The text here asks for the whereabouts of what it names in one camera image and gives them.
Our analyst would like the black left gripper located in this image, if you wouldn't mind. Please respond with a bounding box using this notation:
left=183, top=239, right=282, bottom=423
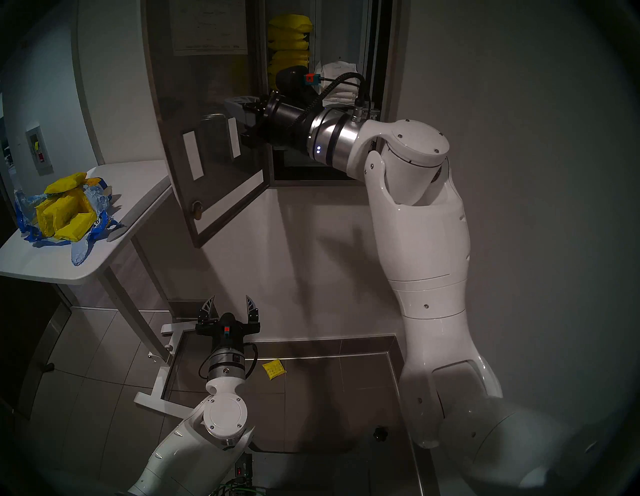
left=195, top=294, right=262, bottom=358

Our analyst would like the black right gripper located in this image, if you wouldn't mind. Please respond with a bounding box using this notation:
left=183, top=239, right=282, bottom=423
left=224, top=91, right=315, bottom=149

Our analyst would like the dark robot base platform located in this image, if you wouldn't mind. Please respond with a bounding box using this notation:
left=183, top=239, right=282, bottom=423
left=250, top=430, right=426, bottom=496

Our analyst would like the stainless steel dispenser cabinet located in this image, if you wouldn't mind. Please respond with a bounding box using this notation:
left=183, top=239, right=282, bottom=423
left=257, top=0, right=402, bottom=187

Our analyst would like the white instruction sheet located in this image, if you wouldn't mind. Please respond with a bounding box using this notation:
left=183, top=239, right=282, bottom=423
left=169, top=0, right=250, bottom=56

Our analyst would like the white table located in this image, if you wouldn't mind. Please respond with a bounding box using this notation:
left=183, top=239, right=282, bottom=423
left=0, top=160, right=223, bottom=426

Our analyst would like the blue plastic pad bag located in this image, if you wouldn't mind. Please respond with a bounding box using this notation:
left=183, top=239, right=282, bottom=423
left=15, top=177, right=124, bottom=267

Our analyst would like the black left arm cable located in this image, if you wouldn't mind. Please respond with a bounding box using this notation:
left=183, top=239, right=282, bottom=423
left=198, top=343, right=259, bottom=381

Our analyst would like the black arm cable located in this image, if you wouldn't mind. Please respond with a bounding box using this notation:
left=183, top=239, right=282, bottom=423
left=307, top=71, right=375, bottom=123
left=198, top=343, right=259, bottom=381

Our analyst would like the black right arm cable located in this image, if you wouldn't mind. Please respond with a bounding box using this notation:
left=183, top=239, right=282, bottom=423
left=307, top=71, right=375, bottom=123

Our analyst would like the green cable bundle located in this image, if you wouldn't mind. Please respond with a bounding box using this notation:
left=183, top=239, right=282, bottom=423
left=215, top=475, right=271, bottom=496

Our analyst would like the wall fire extinguisher cabinet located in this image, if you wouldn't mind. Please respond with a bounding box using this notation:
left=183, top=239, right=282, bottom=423
left=25, top=126, right=55, bottom=176

